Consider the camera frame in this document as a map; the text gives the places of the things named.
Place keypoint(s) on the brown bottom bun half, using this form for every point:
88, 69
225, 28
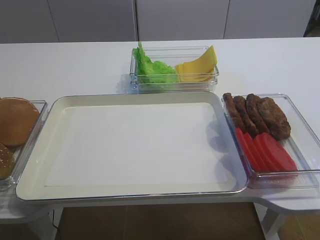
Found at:
17, 119

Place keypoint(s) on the green lettuce leaf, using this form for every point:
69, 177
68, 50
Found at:
152, 72

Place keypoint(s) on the yellow cheese slices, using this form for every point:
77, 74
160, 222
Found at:
198, 70

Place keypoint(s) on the large white serving tray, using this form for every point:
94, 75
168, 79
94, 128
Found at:
133, 145

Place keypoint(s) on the clear bin with greens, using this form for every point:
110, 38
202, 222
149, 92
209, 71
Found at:
172, 56

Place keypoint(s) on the leftmost brown meat patty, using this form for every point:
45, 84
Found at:
233, 113

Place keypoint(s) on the brown meat patty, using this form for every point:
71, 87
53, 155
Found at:
233, 113
253, 113
240, 104
274, 118

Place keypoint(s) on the red tomato slice leftmost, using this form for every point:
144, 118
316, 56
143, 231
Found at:
240, 137

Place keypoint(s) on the red tomato slice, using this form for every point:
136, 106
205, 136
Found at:
267, 161
277, 154
256, 161
240, 137

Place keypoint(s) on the red tomato slice front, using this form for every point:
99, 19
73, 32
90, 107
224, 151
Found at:
277, 154

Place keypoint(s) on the front brown meat patty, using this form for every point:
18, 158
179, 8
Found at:
274, 118

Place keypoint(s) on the clear bin with meat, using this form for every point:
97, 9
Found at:
303, 146

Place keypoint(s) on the white table leg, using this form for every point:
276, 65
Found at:
271, 224

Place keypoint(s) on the sesame top bun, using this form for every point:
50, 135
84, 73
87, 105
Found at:
7, 162

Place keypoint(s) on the clear bin with buns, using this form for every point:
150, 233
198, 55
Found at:
22, 153

